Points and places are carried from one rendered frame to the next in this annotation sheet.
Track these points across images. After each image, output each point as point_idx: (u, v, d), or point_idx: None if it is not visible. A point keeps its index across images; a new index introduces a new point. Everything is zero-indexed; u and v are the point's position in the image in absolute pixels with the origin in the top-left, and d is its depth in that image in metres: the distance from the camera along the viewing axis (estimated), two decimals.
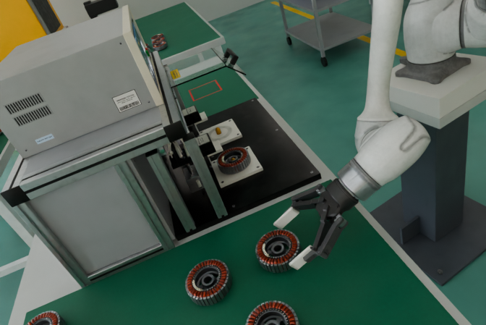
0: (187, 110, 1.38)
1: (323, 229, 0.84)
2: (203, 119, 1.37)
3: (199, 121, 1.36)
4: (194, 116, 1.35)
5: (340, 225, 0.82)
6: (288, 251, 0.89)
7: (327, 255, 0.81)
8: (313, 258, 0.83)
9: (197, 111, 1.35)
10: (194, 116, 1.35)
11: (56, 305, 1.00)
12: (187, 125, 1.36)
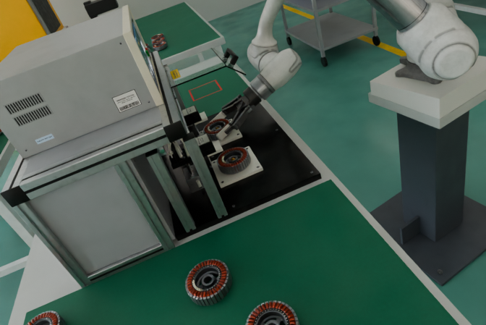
0: (187, 110, 1.38)
1: (238, 114, 1.38)
2: (203, 119, 1.37)
3: (199, 121, 1.36)
4: (194, 116, 1.35)
5: (248, 111, 1.36)
6: (223, 127, 1.41)
7: (238, 127, 1.36)
8: (230, 130, 1.37)
9: (197, 111, 1.35)
10: (194, 116, 1.35)
11: (56, 305, 1.00)
12: (187, 125, 1.36)
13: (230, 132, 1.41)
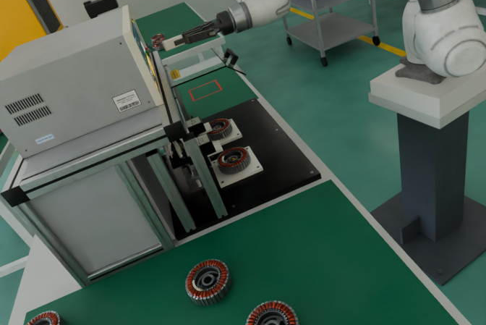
0: (192, 121, 1.40)
1: (198, 32, 1.19)
2: (207, 129, 1.40)
3: (203, 132, 1.39)
4: (199, 127, 1.38)
5: (210, 32, 1.17)
6: (223, 127, 1.41)
7: (190, 43, 1.18)
8: (180, 43, 1.19)
9: (201, 122, 1.37)
10: (199, 127, 1.38)
11: (56, 305, 1.00)
12: None
13: (230, 132, 1.41)
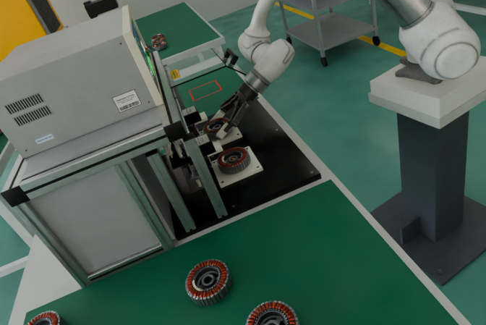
0: (187, 110, 1.38)
1: (235, 111, 1.37)
2: (203, 119, 1.37)
3: (199, 121, 1.36)
4: (194, 116, 1.35)
5: (245, 107, 1.35)
6: (223, 125, 1.41)
7: (236, 124, 1.35)
8: (229, 129, 1.37)
9: (197, 111, 1.35)
10: (194, 116, 1.35)
11: (56, 305, 1.00)
12: (187, 125, 1.36)
13: (229, 131, 1.41)
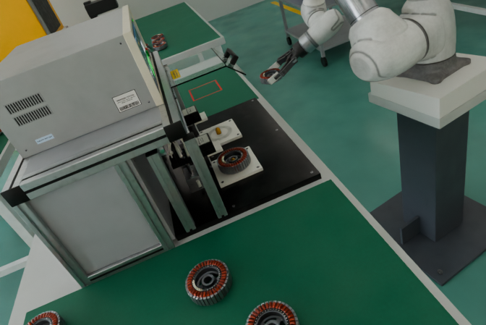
0: (187, 110, 1.38)
1: (286, 64, 1.71)
2: (203, 119, 1.37)
3: (199, 121, 1.36)
4: (194, 116, 1.35)
5: (293, 61, 1.68)
6: None
7: (284, 74, 1.70)
8: (278, 77, 1.72)
9: (197, 111, 1.35)
10: (194, 116, 1.35)
11: (56, 305, 1.00)
12: (187, 125, 1.36)
13: (279, 79, 1.76)
